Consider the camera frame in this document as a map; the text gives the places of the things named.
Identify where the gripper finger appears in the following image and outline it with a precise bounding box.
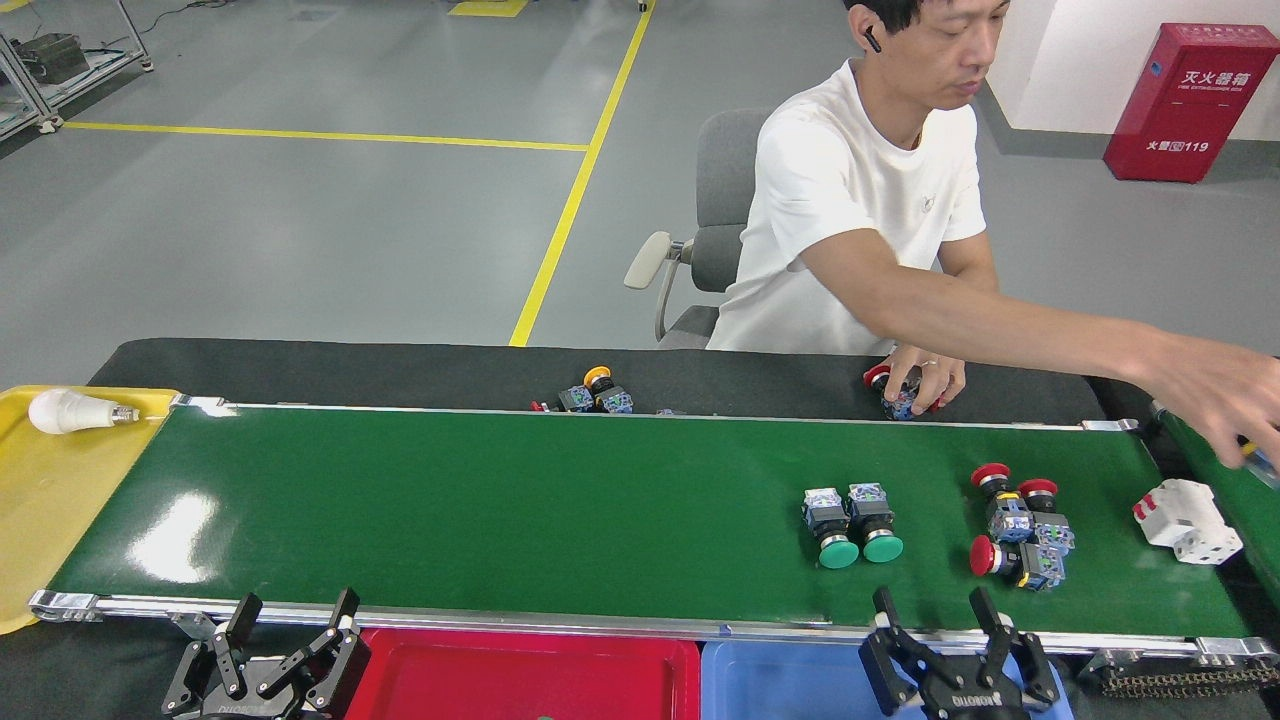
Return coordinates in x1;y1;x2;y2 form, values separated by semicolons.
258;588;373;713
858;586;946;716
972;586;1061;709
162;593;263;716

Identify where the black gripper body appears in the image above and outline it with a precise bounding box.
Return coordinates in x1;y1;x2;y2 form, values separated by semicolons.
915;660;1031;720
195;692;306;720

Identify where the green push button switch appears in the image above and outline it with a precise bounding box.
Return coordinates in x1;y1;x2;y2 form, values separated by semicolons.
802;487;861;571
847;482;905;565

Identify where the white circuit breaker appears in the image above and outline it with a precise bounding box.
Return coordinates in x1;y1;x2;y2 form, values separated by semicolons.
1132;478;1244;567

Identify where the yellow plastic tray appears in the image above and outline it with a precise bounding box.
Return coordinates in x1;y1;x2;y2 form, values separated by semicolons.
0;385;181;636

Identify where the short green conveyor belt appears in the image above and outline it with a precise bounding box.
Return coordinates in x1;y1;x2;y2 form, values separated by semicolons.
1150;400;1280;611

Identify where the person's left hand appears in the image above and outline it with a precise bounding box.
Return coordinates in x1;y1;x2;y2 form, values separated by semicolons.
885;345;966;414

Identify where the person's right hand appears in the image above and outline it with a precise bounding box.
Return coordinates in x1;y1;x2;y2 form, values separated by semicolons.
1145;335;1280;471

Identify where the blue plastic bin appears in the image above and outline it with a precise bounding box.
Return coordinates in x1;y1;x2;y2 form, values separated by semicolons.
700;640;1076;720

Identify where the red plastic bin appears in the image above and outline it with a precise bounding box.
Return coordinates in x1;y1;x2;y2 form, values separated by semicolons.
345;627;703;720

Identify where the white light bulb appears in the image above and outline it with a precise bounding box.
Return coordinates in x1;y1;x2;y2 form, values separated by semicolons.
27;388;141;436

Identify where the person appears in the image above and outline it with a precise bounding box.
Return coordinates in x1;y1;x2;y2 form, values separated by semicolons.
705;0;1280;471

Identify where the grey office chair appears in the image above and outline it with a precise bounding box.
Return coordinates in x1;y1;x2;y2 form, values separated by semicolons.
624;108;776;349

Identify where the red fire extinguisher box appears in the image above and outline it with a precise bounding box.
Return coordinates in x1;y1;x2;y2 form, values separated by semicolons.
1103;23;1280;184

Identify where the silver metal rack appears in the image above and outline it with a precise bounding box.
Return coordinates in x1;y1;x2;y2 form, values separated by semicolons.
0;0;154;136

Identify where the dark grey equipment box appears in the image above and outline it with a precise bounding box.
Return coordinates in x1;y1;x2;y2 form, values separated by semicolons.
14;32;93;87

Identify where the conveyor drive chain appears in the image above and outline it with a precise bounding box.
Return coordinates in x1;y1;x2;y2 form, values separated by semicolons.
1085;655;1280;701

